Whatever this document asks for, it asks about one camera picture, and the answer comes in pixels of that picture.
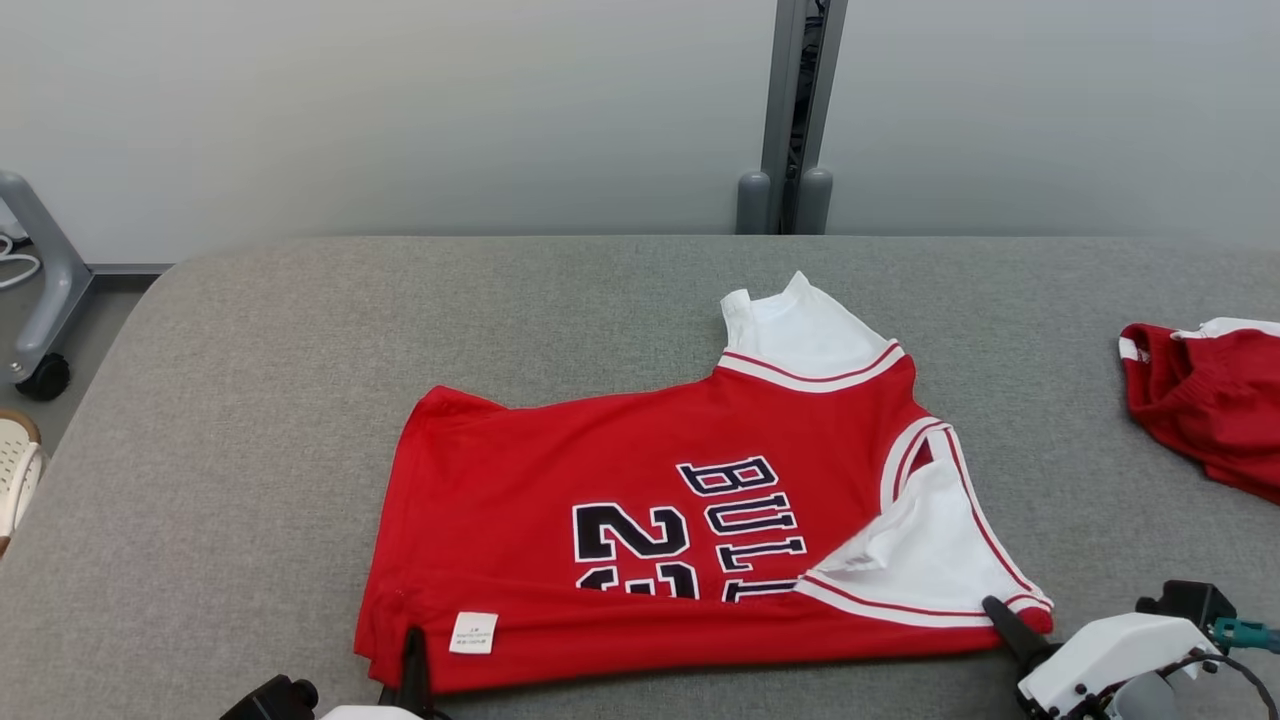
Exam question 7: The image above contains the grey partition post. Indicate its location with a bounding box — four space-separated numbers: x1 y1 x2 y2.
760 0 849 235

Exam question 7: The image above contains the red shorts white trim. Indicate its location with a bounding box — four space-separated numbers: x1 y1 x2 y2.
1118 317 1280 504

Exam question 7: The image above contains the black caster wheel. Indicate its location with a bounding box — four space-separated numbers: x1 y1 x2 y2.
12 353 72 402

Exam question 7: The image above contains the white perforated slipper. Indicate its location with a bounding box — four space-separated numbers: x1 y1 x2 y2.
0 410 47 556

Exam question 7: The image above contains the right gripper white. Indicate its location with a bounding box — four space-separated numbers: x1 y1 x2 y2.
982 596 1226 720

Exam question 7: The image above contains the grey tubular cart leg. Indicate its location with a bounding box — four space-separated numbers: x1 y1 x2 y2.
0 170 96 383

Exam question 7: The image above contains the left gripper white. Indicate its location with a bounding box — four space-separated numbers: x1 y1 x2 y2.
318 628 451 720

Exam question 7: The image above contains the black cable teal connector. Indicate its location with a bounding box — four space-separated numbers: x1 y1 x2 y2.
1150 618 1280 720

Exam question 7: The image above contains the red Bulls basketball jersey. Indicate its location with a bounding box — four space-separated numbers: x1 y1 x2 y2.
353 270 1054 696

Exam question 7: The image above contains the grey fabric sofa seat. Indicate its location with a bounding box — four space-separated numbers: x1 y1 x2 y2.
0 235 1280 720

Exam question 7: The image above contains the white floor cable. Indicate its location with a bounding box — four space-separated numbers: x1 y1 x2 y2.
0 232 42 292

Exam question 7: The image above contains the grey cylinder post foot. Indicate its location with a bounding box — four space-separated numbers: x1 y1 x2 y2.
797 167 834 235
736 171 772 235

